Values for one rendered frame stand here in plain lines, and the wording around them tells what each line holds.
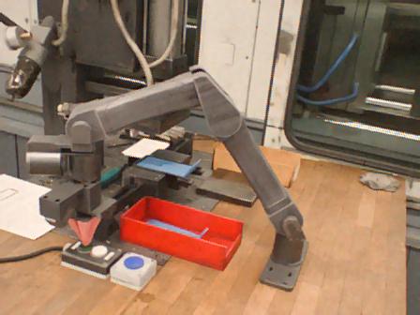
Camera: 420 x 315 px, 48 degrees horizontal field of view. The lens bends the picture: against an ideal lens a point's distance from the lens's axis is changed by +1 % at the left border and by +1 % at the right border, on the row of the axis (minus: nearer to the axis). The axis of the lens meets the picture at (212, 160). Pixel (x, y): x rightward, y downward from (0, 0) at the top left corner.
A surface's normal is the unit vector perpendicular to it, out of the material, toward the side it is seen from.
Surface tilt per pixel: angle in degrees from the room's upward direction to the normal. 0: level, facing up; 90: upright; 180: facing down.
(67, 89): 90
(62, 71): 90
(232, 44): 90
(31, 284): 0
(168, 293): 0
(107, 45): 90
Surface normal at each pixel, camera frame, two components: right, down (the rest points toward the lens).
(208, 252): -0.36, 0.33
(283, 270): 0.09, -0.92
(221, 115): 0.12, 0.39
